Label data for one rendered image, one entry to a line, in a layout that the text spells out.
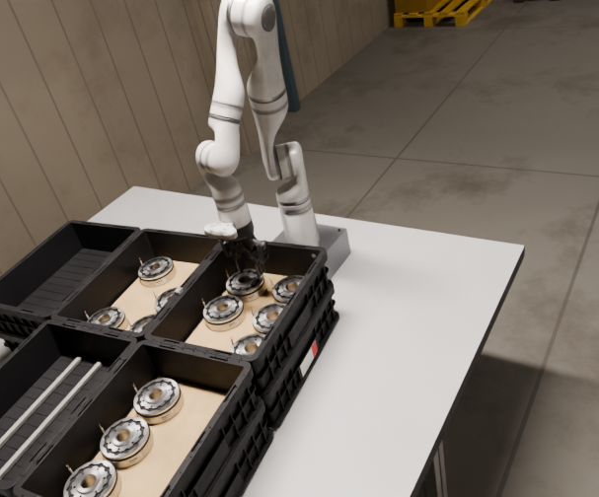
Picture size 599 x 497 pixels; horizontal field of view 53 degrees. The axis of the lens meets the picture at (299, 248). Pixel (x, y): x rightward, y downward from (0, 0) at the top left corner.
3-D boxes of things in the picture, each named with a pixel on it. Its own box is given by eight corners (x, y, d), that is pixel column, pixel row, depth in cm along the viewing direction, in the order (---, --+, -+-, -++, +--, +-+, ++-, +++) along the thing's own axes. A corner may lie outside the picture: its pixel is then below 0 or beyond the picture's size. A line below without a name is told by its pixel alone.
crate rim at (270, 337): (230, 244, 165) (228, 236, 163) (330, 254, 151) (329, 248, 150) (144, 345, 137) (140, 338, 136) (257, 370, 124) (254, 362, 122)
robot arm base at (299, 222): (297, 237, 181) (287, 187, 171) (325, 241, 177) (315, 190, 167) (282, 254, 175) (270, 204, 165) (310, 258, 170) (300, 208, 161)
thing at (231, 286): (241, 267, 163) (240, 265, 163) (270, 274, 158) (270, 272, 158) (218, 290, 157) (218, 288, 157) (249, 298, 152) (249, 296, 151)
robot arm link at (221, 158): (214, 177, 130) (227, 113, 127) (192, 169, 136) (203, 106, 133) (240, 180, 134) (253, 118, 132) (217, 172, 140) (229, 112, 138)
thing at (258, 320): (262, 302, 149) (262, 300, 149) (300, 307, 145) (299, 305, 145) (246, 330, 142) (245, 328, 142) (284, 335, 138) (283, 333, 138)
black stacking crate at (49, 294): (84, 249, 197) (70, 221, 190) (155, 259, 184) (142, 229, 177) (-9, 332, 169) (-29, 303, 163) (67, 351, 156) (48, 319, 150)
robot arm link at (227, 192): (205, 204, 143) (227, 214, 137) (187, 146, 135) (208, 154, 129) (229, 190, 147) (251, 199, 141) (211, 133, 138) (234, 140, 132)
